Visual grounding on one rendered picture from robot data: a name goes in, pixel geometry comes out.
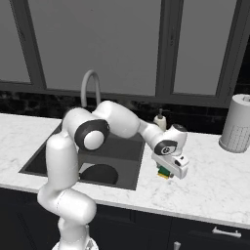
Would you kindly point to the dark drawer front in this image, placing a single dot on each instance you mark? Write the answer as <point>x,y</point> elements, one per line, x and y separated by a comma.
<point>201,232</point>

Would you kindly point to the dark sink basin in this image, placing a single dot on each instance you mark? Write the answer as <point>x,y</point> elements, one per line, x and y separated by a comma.
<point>125,159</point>

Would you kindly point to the dark framed window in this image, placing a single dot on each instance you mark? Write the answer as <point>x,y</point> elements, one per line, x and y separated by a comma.
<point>97,45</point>

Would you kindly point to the dark cupboard door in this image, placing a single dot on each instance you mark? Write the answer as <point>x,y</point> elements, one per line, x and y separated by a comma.
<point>130,231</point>

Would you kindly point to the cream soap dispenser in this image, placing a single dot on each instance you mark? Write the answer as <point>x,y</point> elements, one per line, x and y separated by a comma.
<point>160,121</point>

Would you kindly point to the green and yellow sponge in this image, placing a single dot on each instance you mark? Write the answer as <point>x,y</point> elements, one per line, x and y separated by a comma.
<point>163,172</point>

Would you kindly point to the white paper towel roll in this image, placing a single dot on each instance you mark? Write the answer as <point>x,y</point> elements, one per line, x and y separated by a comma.
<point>237,125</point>

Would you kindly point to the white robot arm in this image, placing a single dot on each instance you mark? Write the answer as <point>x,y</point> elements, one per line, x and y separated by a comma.
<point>62,153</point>

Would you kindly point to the black pan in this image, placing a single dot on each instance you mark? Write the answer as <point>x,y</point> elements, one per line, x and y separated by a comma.
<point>101,174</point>

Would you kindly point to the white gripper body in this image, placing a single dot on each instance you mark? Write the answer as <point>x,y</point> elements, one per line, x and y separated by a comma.
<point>172,168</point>

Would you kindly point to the grey curved tap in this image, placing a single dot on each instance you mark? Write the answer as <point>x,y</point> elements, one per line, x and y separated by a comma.
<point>85,81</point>

